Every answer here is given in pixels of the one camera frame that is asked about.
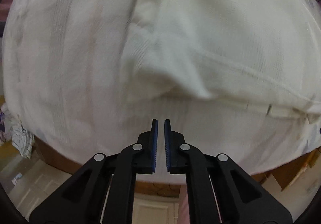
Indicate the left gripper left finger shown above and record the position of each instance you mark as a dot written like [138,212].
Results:
[102,190]

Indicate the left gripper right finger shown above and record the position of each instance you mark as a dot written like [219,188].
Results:
[219,191]

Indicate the white snap-button jacket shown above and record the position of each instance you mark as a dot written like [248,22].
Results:
[262,54]

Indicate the pink sleeve forearm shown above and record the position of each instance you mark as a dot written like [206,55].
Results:
[183,213]

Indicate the striped clothes on floor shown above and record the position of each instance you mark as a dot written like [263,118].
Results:
[12,130]

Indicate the floral printed bed sheet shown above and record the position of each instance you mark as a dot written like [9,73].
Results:
[61,68]

